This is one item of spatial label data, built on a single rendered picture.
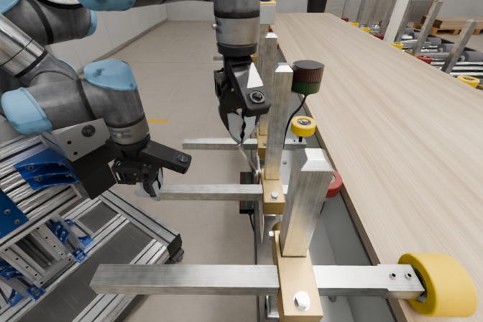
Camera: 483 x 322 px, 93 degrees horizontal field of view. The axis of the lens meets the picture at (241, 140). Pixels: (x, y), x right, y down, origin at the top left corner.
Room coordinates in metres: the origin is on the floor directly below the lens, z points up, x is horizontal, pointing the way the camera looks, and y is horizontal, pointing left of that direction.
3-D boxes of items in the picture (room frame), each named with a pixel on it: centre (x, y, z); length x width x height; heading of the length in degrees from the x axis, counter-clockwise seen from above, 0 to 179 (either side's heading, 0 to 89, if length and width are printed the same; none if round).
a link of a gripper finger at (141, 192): (0.38, 0.24, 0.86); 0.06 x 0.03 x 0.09; 90
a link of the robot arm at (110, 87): (0.40, 0.24, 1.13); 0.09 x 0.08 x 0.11; 121
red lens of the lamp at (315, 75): (0.44, -0.13, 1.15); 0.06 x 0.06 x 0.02
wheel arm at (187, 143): (0.65, -0.01, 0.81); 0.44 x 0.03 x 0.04; 90
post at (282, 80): (0.44, -0.08, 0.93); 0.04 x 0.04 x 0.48; 0
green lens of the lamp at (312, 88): (0.44, -0.13, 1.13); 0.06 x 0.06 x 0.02
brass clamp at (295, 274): (0.16, -0.08, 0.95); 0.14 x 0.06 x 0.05; 0
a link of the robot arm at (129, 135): (0.40, 0.23, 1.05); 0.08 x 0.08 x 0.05
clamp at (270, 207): (0.41, -0.08, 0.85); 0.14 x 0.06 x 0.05; 0
